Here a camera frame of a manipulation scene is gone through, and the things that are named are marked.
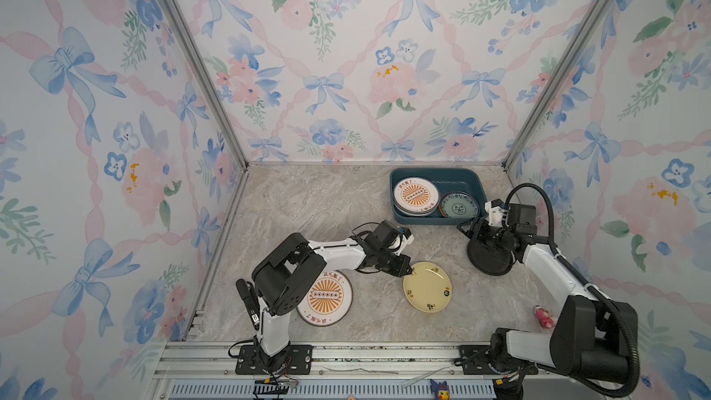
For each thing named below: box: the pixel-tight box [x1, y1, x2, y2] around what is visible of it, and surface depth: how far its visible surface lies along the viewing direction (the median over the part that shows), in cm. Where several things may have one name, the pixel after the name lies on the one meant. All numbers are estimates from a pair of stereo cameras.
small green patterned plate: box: [438, 191, 481, 219], surface depth 108 cm
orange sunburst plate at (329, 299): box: [296, 269, 354, 327], surface depth 85 cm
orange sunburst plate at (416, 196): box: [393, 176, 440, 217], surface depth 108 cm
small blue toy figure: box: [429, 378, 451, 400], surface depth 70 cm
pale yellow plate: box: [402, 261, 453, 314], surface depth 86 cm
